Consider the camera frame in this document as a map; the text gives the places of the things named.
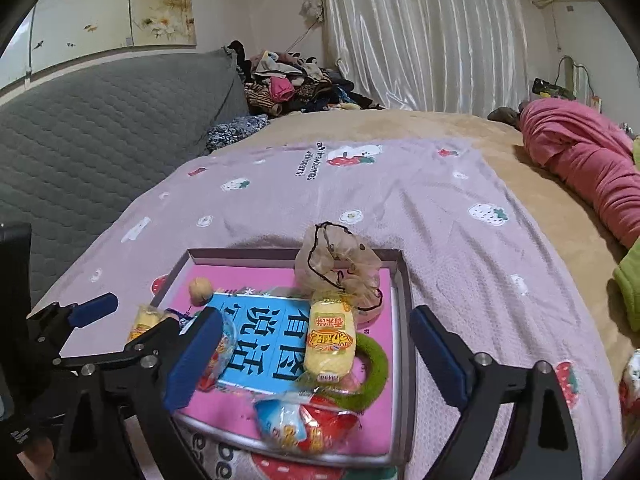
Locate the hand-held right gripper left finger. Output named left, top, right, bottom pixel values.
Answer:
left=57, top=305, right=224, bottom=480

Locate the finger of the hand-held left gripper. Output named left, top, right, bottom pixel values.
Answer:
left=55, top=317, right=182, bottom=371
left=27, top=292, right=120, bottom=356

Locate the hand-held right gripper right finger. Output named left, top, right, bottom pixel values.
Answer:
left=410, top=305, right=583, bottom=480

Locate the yellow cake packet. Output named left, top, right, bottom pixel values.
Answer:
left=125, top=304, right=168, bottom=346
left=304, top=290, right=358, bottom=381

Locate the blue cookie packet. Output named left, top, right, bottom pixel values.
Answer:
left=165, top=306, right=203, bottom=331

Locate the grey shallow cardboard box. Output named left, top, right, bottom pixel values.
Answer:
left=150, top=247, right=407, bottom=467

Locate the walnut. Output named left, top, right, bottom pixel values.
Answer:
left=188, top=277, right=215, bottom=305

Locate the green fuzzy hair ring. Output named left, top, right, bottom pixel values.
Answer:
left=295, top=332, right=390, bottom=416

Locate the blue and red snack packet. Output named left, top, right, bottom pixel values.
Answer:
left=255, top=394, right=362, bottom=456

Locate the beige dotted mesh scrunchie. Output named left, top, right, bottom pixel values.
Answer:
left=294, top=222, right=386, bottom=318

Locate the pink strawberry printed bedsheet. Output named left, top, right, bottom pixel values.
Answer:
left=27, top=140, right=626, bottom=480

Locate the grey quilted headboard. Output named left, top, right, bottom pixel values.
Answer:
left=0, top=47, right=251, bottom=306

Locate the tan bed cover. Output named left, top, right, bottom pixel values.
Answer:
left=250, top=107, right=640, bottom=411

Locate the red and white snack packet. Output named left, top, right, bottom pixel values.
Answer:
left=619, top=349, right=640, bottom=418

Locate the green blanket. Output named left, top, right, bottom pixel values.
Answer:
left=612, top=137, right=640, bottom=333

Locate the blue patterned cloth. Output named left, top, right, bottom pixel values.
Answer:
left=206, top=115, right=271, bottom=153

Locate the pink blanket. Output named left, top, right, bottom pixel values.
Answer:
left=517, top=98, right=640, bottom=251

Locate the brown cloth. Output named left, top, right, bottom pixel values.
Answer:
left=487, top=101, right=523, bottom=126

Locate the pile of clothes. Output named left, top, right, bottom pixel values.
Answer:
left=227, top=42, right=386, bottom=116

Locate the black green patterned item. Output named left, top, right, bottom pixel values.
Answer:
left=531, top=77, right=573, bottom=101

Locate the white metal chair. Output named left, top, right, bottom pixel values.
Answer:
left=557, top=55, right=603, bottom=111

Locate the white curtain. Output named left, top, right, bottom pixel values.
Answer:
left=317, top=0, right=528, bottom=113

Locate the floral wall poster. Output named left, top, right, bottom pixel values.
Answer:
left=0, top=0, right=197, bottom=86

